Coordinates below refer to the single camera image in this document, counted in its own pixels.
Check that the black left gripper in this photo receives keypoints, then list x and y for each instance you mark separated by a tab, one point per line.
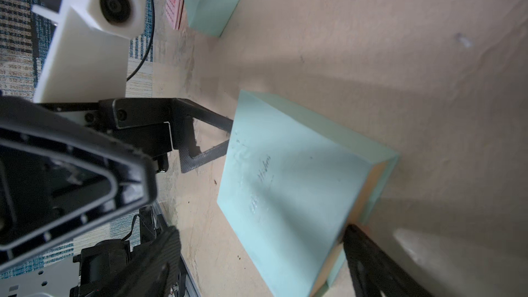
60	179

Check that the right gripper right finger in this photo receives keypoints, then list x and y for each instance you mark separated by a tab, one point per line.
373	272

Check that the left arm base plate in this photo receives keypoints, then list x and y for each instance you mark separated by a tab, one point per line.
101	263

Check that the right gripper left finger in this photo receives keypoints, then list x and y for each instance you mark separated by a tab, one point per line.
152	273

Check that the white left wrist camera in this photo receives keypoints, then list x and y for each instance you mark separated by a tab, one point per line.
88	57

